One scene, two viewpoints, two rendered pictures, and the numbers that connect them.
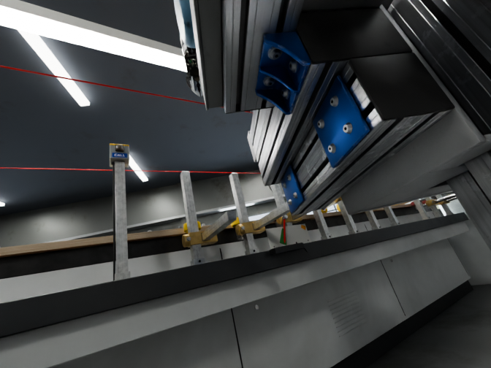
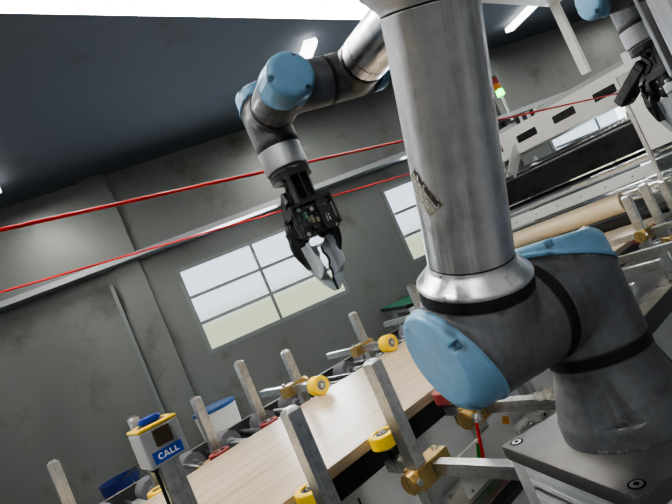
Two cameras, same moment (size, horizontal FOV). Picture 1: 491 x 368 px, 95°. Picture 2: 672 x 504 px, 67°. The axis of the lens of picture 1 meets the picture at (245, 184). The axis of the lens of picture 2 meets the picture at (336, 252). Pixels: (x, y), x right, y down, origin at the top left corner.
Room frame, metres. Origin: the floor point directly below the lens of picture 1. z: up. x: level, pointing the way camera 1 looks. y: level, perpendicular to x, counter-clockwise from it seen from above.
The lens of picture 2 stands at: (-0.17, 0.16, 1.32)
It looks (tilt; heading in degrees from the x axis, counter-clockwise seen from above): 3 degrees up; 354
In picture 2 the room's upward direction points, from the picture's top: 24 degrees counter-clockwise
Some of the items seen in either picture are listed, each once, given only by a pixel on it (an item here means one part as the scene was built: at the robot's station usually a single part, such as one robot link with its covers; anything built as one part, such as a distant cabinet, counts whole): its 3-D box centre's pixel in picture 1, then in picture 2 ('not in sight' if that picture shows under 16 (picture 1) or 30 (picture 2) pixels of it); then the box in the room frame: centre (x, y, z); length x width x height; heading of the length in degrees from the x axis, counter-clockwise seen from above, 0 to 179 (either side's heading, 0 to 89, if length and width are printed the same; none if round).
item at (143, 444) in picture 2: (119, 156); (158, 442); (0.77, 0.47, 1.18); 0.07 x 0.07 x 0.08; 34
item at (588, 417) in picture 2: not in sight; (611, 379); (0.40, -0.14, 1.09); 0.15 x 0.15 x 0.10
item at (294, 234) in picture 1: (289, 236); (489, 452); (1.15, -0.15, 0.75); 0.26 x 0.01 x 0.10; 124
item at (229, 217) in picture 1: (209, 234); not in sight; (0.88, 0.19, 0.80); 0.44 x 0.03 x 0.04; 34
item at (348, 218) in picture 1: (342, 205); not in sight; (1.46, -0.58, 0.89); 0.04 x 0.04 x 0.48; 34
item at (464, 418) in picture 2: (288, 218); (477, 409); (1.20, -0.18, 0.84); 0.14 x 0.06 x 0.05; 124
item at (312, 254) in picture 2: (194, 84); (320, 266); (0.67, 0.10, 1.35); 0.06 x 0.03 x 0.09; 10
